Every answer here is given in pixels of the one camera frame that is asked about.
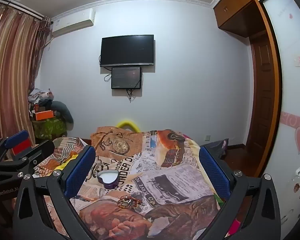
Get yellow ring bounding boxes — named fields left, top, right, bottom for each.
left=116, top=120, right=138, bottom=132

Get small black wall monitor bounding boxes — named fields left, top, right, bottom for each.
left=111, top=66, right=142, bottom=90

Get orange box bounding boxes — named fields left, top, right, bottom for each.
left=34, top=110, right=53, bottom=120

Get dark cloth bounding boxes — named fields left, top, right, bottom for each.
left=202, top=139, right=229, bottom=159

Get grey stuffed cloth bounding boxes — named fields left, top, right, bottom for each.
left=51, top=101, right=74, bottom=130

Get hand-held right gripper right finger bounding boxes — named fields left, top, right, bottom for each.
left=199, top=145, right=282, bottom=240

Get white wardrobe door pink hearts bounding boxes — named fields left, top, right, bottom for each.
left=262, top=0, right=300, bottom=230

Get white air conditioner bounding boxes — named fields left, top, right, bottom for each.
left=51, top=8, right=95, bottom=36

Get printed cloth bundle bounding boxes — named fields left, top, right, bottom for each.
left=28, top=88, right=55, bottom=104

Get black monitor cable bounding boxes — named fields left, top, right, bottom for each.
left=126, top=89, right=137, bottom=103

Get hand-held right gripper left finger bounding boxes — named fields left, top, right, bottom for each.
left=12, top=145, right=97, bottom=240

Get brown beaded bracelet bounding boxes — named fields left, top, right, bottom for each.
left=117, top=198, right=132, bottom=208

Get yellow sheet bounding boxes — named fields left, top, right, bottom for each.
left=55, top=155, right=77, bottom=172

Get wooden overhead cabinet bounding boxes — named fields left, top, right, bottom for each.
left=213, top=0, right=280, bottom=38

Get wall-mounted black television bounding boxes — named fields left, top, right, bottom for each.
left=101, top=34, right=155, bottom=67

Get striped brown curtain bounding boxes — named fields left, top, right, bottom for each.
left=0, top=1, right=52, bottom=160

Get purple heart-shaped jewelry box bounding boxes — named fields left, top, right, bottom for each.
left=97, top=169, right=120, bottom=190

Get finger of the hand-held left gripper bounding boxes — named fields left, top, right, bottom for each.
left=0, top=141, right=55, bottom=177
left=0, top=129, right=30, bottom=165

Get brown wooden door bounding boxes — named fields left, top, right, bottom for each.
left=249, top=30, right=278, bottom=178

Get printed newspaper-pattern blanket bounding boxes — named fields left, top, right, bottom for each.
left=34, top=129, right=230, bottom=240

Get pink cloth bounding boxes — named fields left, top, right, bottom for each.
left=228, top=217, right=242, bottom=236

